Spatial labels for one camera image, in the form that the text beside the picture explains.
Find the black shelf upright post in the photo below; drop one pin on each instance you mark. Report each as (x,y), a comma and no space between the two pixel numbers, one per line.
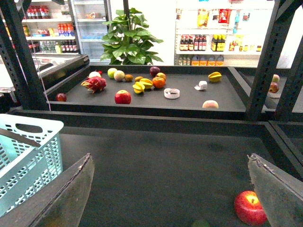
(278,28)

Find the small white tape roll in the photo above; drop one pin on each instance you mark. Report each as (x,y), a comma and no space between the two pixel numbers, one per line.
(202,85)

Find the small dark red apple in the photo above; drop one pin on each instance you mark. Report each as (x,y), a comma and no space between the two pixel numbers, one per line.
(61,97)

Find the red apple on lower shelf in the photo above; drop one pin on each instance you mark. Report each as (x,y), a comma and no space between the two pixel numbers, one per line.
(249,209)

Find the white round fruit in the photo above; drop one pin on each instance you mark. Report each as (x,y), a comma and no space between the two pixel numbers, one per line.
(94,74)

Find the green avocado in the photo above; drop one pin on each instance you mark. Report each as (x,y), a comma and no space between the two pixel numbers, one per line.
(200,223)

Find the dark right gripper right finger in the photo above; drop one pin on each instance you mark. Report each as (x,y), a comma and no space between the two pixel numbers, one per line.
(280,194)

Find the pink dragon fruit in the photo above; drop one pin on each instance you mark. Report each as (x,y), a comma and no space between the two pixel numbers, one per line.
(94,84)

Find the large red apple upper shelf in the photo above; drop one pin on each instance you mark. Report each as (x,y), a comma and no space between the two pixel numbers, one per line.
(123,97)

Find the chest freezer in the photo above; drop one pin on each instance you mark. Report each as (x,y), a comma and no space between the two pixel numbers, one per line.
(55,68)

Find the light blue plastic basket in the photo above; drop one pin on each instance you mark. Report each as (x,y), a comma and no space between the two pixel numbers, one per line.
(24,169)

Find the pomegranate on neighbouring shelf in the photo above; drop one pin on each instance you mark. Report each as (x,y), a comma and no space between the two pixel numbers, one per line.
(273,88)

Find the left black upright post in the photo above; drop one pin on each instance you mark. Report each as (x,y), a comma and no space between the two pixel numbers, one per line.
(18,60)

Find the brown kiwi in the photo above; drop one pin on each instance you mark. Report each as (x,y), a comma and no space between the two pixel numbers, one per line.
(128,78)
(137,79)

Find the green potted plant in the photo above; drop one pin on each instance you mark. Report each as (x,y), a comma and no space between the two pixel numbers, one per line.
(128,40)

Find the far yellow starfruit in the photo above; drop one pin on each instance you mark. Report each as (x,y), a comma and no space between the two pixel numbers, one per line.
(215,77)

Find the green apple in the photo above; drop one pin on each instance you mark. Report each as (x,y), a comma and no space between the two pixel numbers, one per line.
(111,72)

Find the front yellow starfruit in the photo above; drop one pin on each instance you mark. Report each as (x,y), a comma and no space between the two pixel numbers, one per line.
(138,87)

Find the pale green melon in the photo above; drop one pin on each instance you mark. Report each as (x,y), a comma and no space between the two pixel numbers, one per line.
(119,75)

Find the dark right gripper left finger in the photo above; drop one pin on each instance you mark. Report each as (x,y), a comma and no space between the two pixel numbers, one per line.
(59,204)

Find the small red-yellow apple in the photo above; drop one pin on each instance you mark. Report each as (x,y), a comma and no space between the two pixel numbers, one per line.
(161,75)

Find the yellow starfruit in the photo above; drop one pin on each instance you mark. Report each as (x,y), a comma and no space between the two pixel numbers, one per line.
(138,87)
(215,77)
(147,83)

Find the peach on neighbouring shelf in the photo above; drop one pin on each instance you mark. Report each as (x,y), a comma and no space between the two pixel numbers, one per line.
(275,78)

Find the dark purple passion fruit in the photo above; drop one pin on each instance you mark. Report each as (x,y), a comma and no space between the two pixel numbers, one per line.
(154,71)

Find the pale peach fruit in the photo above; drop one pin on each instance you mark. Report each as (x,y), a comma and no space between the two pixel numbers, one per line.
(210,104)

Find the rear yellow starfruit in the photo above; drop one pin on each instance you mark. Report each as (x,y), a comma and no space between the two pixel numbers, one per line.
(147,83)

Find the orange persimmon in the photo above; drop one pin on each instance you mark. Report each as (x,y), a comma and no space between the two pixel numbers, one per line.
(158,82)

